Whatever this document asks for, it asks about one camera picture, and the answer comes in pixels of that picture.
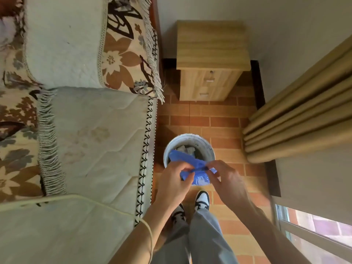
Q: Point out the person's left hand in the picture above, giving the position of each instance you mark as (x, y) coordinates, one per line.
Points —
(172, 186)

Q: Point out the person's right hand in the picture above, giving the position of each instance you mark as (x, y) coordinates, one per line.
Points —
(231, 189)

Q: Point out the person's left thumb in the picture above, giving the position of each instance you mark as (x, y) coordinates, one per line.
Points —
(189, 180)

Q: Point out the person's right thumb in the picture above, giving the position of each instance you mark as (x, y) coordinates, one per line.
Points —
(212, 179)

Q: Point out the blue plastic bag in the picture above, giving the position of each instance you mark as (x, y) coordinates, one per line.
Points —
(198, 178)

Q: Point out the person's left forearm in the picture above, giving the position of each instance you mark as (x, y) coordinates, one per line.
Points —
(143, 233)

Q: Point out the person's right forearm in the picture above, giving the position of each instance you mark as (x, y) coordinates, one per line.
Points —
(269, 233)

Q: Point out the black and white sneaker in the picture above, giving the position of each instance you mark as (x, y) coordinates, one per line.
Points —
(202, 200)
(178, 215)

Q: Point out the crumpled white paper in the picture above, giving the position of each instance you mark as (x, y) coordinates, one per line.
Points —
(187, 150)

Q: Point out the white plastic bucket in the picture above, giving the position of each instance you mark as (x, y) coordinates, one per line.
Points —
(205, 147)

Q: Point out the grey trousers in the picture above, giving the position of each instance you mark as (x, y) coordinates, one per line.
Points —
(206, 239)

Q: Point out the white quilted seat pad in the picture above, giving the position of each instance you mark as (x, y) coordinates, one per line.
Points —
(110, 145)

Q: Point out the beige pleated curtain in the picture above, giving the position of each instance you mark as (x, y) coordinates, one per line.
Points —
(302, 120)

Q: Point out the light wooden nightstand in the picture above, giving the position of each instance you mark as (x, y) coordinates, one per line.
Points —
(211, 46)

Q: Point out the brown floral fringed blanket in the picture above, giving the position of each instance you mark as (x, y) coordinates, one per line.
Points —
(123, 60)

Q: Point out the cream piped cushion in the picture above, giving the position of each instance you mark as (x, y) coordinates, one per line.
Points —
(60, 233)

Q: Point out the white backrest cushion cover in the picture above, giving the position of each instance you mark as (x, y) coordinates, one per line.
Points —
(63, 41)

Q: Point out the white window frame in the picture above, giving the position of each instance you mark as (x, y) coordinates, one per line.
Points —
(316, 233)

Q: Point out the reddish wooden sofa frame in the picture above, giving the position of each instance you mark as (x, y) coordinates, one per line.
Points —
(157, 21)

